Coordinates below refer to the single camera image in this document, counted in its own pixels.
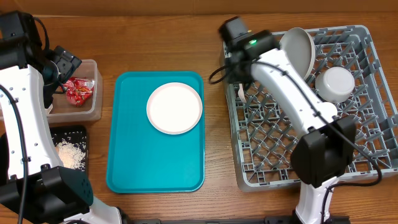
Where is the black food waste tray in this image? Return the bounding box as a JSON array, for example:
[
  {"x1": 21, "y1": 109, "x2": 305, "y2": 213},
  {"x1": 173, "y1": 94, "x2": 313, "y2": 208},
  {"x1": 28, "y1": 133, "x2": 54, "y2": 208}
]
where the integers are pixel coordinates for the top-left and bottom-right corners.
[{"x1": 0, "y1": 124, "x2": 90, "y2": 177}]

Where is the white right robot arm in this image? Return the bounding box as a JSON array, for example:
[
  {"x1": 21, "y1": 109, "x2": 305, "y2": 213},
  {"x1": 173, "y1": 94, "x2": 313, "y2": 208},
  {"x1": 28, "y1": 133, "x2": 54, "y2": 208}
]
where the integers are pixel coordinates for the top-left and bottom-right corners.
[{"x1": 218, "y1": 17, "x2": 356, "y2": 223}]

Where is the pink plastic fork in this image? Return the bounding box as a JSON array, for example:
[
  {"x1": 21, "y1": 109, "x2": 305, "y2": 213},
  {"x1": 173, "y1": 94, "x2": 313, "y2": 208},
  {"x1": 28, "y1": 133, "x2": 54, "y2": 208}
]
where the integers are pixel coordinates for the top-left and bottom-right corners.
[{"x1": 238, "y1": 83, "x2": 246, "y2": 104}]

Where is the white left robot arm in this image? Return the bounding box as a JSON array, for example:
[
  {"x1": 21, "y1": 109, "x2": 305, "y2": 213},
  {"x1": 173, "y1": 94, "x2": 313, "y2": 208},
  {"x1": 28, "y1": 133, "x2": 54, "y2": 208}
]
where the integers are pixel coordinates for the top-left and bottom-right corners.
[{"x1": 1, "y1": 11, "x2": 129, "y2": 223}]

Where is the white paper cup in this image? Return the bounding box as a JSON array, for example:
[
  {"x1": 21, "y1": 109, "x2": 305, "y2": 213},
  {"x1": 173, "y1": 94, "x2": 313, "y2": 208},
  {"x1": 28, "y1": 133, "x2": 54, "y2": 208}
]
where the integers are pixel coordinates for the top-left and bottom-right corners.
[{"x1": 319, "y1": 102, "x2": 338, "y2": 118}]

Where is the clear plastic waste bin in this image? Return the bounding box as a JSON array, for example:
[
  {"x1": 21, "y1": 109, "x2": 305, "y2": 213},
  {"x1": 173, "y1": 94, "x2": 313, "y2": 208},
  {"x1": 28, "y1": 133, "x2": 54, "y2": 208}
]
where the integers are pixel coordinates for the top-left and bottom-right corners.
[{"x1": 0, "y1": 59, "x2": 104, "y2": 124}]

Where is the grey shallow bowl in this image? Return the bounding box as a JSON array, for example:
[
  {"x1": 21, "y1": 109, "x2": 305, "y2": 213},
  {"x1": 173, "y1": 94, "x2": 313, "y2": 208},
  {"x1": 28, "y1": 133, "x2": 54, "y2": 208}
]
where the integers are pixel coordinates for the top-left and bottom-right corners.
[{"x1": 280, "y1": 27, "x2": 315, "y2": 80}]

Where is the teal plastic serving tray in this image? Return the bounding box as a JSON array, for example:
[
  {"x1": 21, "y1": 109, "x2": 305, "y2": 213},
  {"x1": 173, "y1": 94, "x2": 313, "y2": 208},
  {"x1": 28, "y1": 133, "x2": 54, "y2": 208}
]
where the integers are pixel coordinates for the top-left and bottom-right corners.
[{"x1": 106, "y1": 71, "x2": 205, "y2": 194}]

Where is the large red snack wrapper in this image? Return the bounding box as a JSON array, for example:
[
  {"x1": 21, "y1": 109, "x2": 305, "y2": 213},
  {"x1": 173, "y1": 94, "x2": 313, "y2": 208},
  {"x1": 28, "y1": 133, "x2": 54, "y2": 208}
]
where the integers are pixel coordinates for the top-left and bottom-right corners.
[{"x1": 63, "y1": 77, "x2": 95, "y2": 106}]

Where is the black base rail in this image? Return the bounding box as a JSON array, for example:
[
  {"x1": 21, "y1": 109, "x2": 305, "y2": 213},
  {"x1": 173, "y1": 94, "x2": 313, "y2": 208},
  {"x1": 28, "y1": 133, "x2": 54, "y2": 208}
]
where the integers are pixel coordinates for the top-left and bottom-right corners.
[{"x1": 130, "y1": 215, "x2": 351, "y2": 224}]

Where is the white deep bowl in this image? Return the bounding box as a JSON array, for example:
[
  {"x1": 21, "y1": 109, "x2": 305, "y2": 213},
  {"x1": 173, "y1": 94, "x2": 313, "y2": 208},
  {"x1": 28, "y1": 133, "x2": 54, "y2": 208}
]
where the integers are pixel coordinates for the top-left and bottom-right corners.
[{"x1": 315, "y1": 67, "x2": 355, "y2": 103}]

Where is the grey plastic dishwasher rack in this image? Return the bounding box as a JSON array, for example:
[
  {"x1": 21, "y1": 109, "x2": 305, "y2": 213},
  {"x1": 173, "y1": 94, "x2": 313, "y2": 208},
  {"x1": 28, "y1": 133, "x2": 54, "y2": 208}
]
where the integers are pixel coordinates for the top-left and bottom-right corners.
[{"x1": 224, "y1": 25, "x2": 397, "y2": 192}]

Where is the pink round plate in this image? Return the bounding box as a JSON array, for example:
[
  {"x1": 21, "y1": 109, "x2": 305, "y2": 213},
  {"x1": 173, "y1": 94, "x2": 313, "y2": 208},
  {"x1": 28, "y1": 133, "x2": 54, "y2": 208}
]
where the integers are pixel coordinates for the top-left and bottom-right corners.
[{"x1": 146, "y1": 82, "x2": 203, "y2": 135}]

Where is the white rice pile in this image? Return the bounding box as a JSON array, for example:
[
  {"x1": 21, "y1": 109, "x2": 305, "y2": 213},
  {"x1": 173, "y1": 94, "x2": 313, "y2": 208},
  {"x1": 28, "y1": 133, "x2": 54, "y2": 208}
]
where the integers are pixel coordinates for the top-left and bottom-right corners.
[{"x1": 55, "y1": 139, "x2": 86, "y2": 172}]

